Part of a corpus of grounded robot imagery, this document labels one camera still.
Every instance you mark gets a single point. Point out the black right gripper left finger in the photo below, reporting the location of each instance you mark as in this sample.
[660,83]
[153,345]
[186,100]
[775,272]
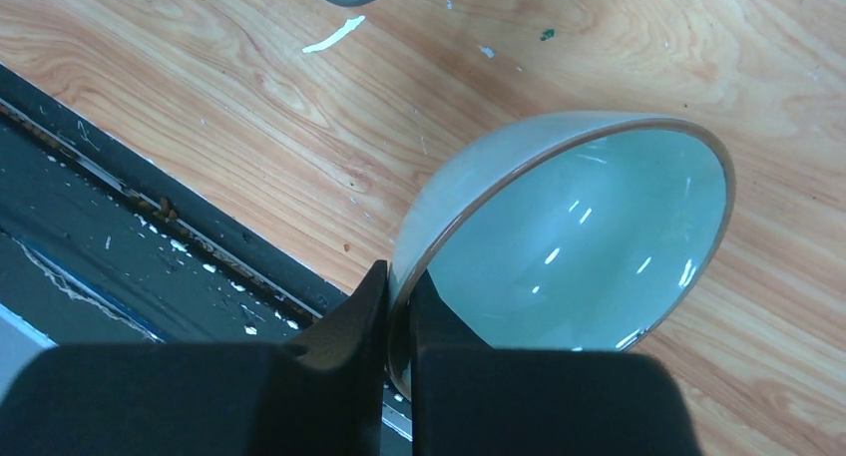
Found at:
[318,393]

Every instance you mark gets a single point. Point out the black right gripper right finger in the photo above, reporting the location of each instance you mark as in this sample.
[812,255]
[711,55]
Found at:
[469,398]

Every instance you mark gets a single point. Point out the mint green leaf bowl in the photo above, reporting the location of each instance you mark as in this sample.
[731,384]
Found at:
[575,231]

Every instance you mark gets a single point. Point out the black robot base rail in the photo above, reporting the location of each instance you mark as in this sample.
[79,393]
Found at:
[99,246]

